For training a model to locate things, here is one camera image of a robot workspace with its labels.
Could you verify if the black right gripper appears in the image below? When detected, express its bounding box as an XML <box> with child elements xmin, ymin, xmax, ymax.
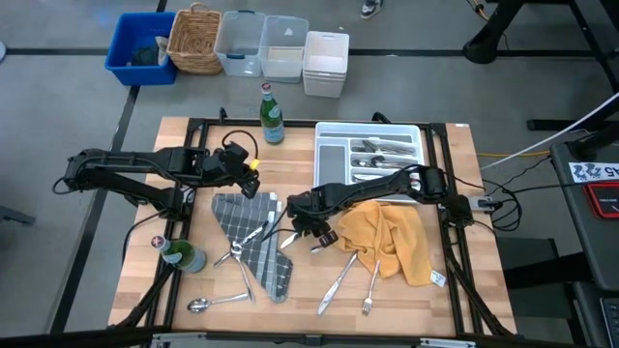
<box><xmin>286</xmin><ymin>189</ymin><xmax>335</xmax><ymax>242</ymax></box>

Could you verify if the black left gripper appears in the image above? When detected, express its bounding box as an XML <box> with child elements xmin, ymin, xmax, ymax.
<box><xmin>205</xmin><ymin>152</ymin><xmax>261</xmax><ymax>200</ymax></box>

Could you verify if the grey checked cloth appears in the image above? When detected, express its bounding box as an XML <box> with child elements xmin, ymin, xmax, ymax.
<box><xmin>210</xmin><ymin>191</ymin><xmax>295</xmax><ymax>305</ymax></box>

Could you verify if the green glass water bottle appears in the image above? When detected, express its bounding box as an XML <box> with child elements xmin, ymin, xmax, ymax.
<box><xmin>259</xmin><ymin>82</ymin><xmax>286</xmax><ymax>146</ymax></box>
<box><xmin>150</xmin><ymin>235</ymin><xmax>209</xmax><ymax>276</ymax></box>

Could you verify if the white plastic cutlery tray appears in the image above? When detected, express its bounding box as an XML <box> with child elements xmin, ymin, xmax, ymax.
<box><xmin>312</xmin><ymin>121</ymin><xmax>427</xmax><ymax>204</ymax></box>

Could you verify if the yellow waffle cloth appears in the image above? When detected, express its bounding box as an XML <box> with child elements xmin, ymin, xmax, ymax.
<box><xmin>333</xmin><ymin>200</ymin><xmax>448</xmax><ymax>288</ymax></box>

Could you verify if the clear bin with blue latches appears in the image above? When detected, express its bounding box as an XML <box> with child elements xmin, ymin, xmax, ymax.
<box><xmin>213</xmin><ymin>10</ymin><xmax>268</xmax><ymax>79</ymax></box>

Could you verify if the clear plastic storage bin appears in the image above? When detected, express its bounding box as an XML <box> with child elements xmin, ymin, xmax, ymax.
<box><xmin>258</xmin><ymin>14</ymin><xmax>310</xmax><ymax>85</ymax></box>

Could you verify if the white plastic bin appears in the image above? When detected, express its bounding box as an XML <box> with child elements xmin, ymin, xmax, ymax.
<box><xmin>301</xmin><ymin>30</ymin><xmax>351</xmax><ymax>100</ymax></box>

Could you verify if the wicker basket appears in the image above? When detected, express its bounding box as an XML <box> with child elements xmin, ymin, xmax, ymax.
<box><xmin>165</xmin><ymin>1</ymin><xmax>225</xmax><ymax>76</ymax></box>

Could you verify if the blue plastic bin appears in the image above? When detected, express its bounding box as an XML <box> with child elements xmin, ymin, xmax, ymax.
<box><xmin>103</xmin><ymin>11</ymin><xmax>178</xmax><ymax>88</ymax></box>

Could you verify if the dark cloth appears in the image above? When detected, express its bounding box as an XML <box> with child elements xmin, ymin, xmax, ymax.
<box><xmin>129</xmin><ymin>43</ymin><xmax>162</xmax><ymax>68</ymax></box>

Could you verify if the grey power adapter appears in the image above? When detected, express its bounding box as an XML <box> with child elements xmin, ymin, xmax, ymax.
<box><xmin>467</xmin><ymin>194</ymin><xmax>496</xmax><ymax>214</ymax></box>

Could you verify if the person's shoe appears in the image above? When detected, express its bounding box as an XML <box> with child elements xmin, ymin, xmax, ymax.
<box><xmin>359</xmin><ymin>0</ymin><xmax>387</xmax><ymax>20</ymax></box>

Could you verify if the grey furniture foot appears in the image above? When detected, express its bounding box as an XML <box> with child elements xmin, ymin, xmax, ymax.
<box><xmin>0</xmin><ymin>204</ymin><xmax>38</xmax><ymax>226</ymax></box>

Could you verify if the black desk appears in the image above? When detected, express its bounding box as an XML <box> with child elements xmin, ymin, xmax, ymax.
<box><xmin>549</xmin><ymin>123</ymin><xmax>619</xmax><ymax>292</ymax></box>

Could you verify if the red framed device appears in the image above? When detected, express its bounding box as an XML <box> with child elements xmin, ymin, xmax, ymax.
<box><xmin>583</xmin><ymin>182</ymin><xmax>619</xmax><ymax>219</ymax></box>

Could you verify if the white printed label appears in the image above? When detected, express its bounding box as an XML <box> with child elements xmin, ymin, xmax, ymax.
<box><xmin>568</xmin><ymin>161</ymin><xmax>619</xmax><ymax>185</ymax></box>

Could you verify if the grey keyboard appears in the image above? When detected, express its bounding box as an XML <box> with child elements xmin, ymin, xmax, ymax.
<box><xmin>599</xmin><ymin>296</ymin><xmax>619</xmax><ymax>348</ymax></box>

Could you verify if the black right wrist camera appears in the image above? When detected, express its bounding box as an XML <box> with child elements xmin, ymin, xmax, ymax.
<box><xmin>316</xmin><ymin>229</ymin><xmax>339</xmax><ymax>249</ymax></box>

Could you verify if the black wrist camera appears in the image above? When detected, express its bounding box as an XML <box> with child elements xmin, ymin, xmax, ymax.
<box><xmin>221</xmin><ymin>140</ymin><xmax>251</xmax><ymax>161</ymax></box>
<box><xmin>316</xmin><ymin>229</ymin><xmax>339</xmax><ymax>249</ymax></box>

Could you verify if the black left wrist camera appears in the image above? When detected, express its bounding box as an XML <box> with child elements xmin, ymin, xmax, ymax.
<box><xmin>221</xmin><ymin>140</ymin><xmax>251</xmax><ymax>161</ymax></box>

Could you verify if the black right camera cable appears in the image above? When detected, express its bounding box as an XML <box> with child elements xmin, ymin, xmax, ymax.
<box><xmin>262</xmin><ymin>205</ymin><xmax>310</xmax><ymax>244</ymax></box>

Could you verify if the black camera cable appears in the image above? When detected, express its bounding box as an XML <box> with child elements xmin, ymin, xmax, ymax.
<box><xmin>262</xmin><ymin>205</ymin><xmax>310</xmax><ymax>244</ymax></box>
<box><xmin>221</xmin><ymin>129</ymin><xmax>261</xmax><ymax>171</ymax></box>

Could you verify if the black left camera cable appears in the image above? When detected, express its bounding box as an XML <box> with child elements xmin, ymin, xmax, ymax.
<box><xmin>221</xmin><ymin>129</ymin><xmax>261</xmax><ymax>171</ymax></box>

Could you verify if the black power cable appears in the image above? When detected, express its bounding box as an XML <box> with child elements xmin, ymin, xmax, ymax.
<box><xmin>120</xmin><ymin>210</ymin><xmax>165</xmax><ymax>266</ymax></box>

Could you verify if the black cable bundle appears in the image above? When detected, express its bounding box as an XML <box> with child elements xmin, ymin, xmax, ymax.
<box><xmin>487</xmin><ymin>186</ymin><xmax>524</xmax><ymax>233</ymax></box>

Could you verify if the yellow floor cable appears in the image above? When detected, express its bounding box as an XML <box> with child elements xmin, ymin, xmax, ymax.
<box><xmin>476</xmin><ymin>150</ymin><xmax>553</xmax><ymax>160</ymax></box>

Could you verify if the black pedestal base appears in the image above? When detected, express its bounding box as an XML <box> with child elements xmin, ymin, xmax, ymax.
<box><xmin>462</xmin><ymin>0</ymin><xmax>515</xmax><ymax>66</ymax></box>

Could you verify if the black desk leg frame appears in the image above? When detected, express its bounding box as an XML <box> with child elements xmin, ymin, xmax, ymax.
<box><xmin>525</xmin><ymin>0</ymin><xmax>619</xmax><ymax>132</ymax></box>

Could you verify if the white cable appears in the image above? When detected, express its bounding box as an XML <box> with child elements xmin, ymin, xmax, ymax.
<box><xmin>478</xmin><ymin>90</ymin><xmax>619</xmax><ymax>170</ymax></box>

